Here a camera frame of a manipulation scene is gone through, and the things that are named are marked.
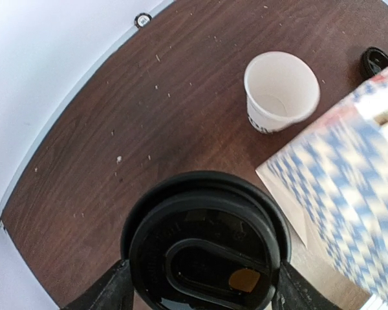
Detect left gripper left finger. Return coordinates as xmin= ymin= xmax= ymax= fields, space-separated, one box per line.
xmin=63 ymin=260 xmax=135 ymax=310

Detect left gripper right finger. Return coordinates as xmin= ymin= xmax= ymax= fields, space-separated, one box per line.
xmin=272 ymin=262 xmax=341 ymax=310

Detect black cup lid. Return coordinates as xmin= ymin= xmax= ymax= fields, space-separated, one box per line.
xmin=121 ymin=171 xmax=292 ymax=309

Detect blue checkered paper bag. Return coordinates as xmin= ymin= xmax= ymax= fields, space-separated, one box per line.
xmin=256 ymin=67 xmax=388 ymax=304

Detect white paper cups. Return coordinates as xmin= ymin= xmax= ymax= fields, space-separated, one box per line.
xmin=244 ymin=51 xmax=321 ymax=134

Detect stack of black lids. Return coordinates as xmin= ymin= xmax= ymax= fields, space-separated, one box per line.
xmin=360 ymin=46 xmax=388 ymax=80

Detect wall cable grommet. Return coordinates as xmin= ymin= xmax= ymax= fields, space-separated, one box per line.
xmin=134 ymin=13 xmax=152 ymax=28

